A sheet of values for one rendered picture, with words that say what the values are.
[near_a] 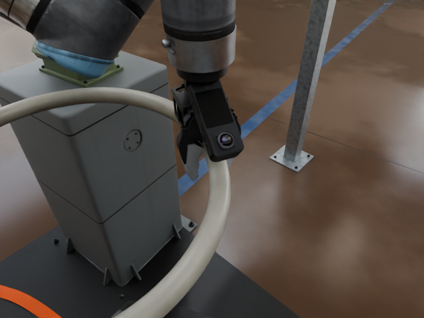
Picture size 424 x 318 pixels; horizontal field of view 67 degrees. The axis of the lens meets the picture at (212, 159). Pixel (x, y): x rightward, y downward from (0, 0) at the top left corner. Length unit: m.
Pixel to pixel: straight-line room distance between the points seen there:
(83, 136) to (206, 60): 0.61
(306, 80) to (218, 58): 1.37
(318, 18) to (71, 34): 1.33
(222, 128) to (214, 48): 0.10
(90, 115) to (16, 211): 1.14
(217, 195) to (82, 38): 0.26
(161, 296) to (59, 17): 0.34
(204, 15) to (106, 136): 0.68
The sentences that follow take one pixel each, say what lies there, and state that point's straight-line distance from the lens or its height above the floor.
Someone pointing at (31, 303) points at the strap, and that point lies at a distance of 1.59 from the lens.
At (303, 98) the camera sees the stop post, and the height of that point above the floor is 0.45.
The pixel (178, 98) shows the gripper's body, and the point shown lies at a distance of 0.49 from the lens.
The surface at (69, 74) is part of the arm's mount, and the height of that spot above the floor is 0.87.
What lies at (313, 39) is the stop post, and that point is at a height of 0.75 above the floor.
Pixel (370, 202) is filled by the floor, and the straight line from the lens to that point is 1.94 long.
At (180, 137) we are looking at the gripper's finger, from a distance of 0.48.
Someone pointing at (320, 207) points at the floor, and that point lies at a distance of 1.82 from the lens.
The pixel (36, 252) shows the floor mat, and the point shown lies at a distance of 1.73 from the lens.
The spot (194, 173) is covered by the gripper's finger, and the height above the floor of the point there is 0.93.
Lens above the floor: 1.29
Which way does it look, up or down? 40 degrees down
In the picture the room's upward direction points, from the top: straight up
